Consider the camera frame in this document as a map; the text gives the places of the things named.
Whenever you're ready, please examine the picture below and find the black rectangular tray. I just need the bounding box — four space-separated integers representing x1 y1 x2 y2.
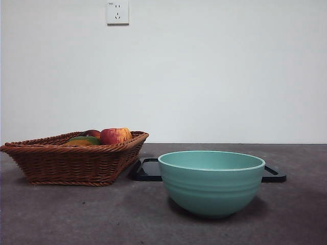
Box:
127 157 287 183

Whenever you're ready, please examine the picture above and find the brown wicker basket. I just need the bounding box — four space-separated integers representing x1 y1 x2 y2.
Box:
0 130 150 186

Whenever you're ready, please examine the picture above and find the dark red fruit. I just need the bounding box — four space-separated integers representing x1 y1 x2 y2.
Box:
79 129 101 138

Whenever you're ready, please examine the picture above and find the white wall socket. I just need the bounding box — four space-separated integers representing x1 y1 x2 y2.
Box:
106 1 130 26

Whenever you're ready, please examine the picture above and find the brown kiwifruit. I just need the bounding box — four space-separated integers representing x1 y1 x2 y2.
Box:
62 139 93 147

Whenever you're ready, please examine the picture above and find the red yellow apple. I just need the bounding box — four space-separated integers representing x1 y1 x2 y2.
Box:
99 127 132 145

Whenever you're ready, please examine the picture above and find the teal ceramic bowl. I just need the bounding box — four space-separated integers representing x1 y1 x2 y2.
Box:
157 150 266 219

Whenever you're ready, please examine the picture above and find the green fruit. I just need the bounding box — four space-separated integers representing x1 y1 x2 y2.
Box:
67 135 101 146

